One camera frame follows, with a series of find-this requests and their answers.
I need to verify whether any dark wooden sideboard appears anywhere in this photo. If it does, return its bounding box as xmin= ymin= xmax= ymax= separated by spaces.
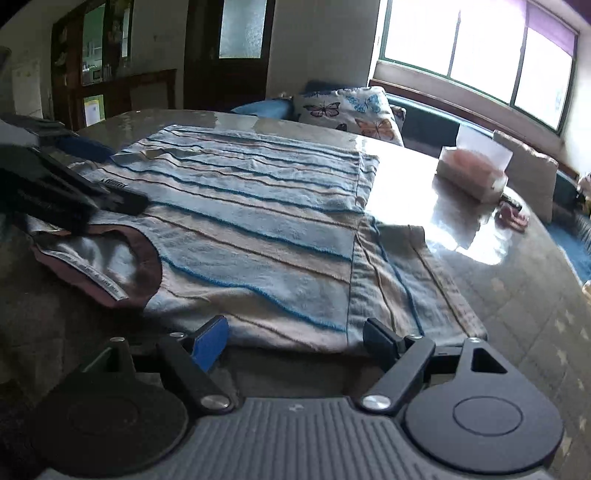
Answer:
xmin=69 ymin=69 xmax=178 ymax=132

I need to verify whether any butterfly print cushion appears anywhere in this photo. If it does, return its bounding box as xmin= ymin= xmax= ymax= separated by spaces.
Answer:
xmin=293 ymin=87 xmax=404 ymax=147

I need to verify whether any small pink toy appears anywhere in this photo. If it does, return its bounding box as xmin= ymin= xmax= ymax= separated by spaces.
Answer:
xmin=498 ymin=196 xmax=529 ymax=229

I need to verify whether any dark wooden shelf cabinet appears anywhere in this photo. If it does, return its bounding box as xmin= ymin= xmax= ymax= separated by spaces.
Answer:
xmin=50 ymin=0 xmax=134 ymax=132

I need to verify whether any dark wooden glass door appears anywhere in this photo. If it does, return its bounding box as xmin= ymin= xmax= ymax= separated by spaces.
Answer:
xmin=184 ymin=0 xmax=277 ymax=112

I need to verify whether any blue pillow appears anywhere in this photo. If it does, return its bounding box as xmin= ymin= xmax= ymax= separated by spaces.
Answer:
xmin=231 ymin=98 xmax=294 ymax=121

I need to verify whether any green framed window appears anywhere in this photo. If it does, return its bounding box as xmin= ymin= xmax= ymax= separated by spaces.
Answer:
xmin=376 ymin=0 xmax=580 ymax=134

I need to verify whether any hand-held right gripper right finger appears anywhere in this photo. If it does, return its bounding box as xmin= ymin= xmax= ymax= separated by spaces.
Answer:
xmin=355 ymin=318 xmax=511 ymax=414

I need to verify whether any white pink tissue box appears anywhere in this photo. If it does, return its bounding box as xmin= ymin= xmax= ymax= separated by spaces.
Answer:
xmin=436 ymin=124 xmax=514 ymax=204

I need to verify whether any purple window blind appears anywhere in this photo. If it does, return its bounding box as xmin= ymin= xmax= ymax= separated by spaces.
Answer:
xmin=522 ymin=0 xmax=580 ymax=51

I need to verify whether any striped blue beige shirt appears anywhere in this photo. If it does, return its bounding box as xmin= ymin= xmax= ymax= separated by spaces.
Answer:
xmin=28 ymin=124 xmax=489 ymax=358

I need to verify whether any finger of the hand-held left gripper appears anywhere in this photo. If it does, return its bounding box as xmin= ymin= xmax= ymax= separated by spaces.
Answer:
xmin=0 ymin=115 xmax=112 ymax=162
xmin=0 ymin=145 xmax=149 ymax=234

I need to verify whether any plain grey cushion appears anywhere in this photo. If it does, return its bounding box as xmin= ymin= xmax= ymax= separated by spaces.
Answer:
xmin=492 ymin=129 xmax=559 ymax=223

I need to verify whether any green white poster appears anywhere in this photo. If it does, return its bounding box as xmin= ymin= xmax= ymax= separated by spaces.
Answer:
xmin=83 ymin=95 xmax=106 ymax=126

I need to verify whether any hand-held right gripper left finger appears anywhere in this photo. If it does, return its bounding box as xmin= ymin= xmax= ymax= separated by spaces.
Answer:
xmin=81 ymin=315 xmax=236 ymax=414

